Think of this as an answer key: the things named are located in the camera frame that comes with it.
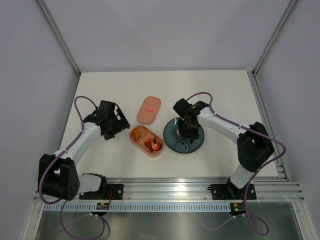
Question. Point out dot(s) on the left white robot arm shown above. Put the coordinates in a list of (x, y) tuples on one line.
[(57, 172)]

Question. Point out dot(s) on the red sausage food piece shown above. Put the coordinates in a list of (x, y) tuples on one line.
[(149, 146)]

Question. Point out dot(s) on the red shrimp food piece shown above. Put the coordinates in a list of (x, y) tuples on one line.
[(155, 146)]

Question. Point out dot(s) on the orange fried food piece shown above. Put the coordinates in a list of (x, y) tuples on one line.
[(136, 135)]

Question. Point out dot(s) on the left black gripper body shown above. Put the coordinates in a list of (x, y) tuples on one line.
[(116, 125)]

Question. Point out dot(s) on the pink lunch box lid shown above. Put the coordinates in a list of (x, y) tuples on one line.
[(149, 110)]

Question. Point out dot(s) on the white slotted cable duct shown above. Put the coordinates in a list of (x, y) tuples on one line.
[(138, 207)]

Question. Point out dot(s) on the pink lunch box base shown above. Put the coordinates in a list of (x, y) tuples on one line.
[(147, 135)]

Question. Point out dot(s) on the left black base bracket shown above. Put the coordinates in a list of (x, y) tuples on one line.
[(106, 192)]

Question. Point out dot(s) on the black base bracket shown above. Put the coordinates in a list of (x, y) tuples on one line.
[(224, 191), (106, 192)]

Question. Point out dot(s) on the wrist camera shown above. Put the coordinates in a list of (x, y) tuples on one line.
[(181, 107), (107, 107)]

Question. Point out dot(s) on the right black base bracket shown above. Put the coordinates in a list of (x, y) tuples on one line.
[(224, 191)]

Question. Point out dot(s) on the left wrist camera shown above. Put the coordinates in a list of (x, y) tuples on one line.
[(107, 107)]

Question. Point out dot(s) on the blue ceramic plate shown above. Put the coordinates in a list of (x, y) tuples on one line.
[(171, 136)]

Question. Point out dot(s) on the aluminium mounting rail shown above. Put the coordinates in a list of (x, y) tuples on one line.
[(195, 189)]

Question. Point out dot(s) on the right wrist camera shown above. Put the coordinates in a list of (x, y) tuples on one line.
[(181, 107)]

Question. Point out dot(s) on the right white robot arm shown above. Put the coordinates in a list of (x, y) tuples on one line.
[(253, 144)]

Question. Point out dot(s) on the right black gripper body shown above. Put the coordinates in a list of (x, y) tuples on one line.
[(187, 131)]

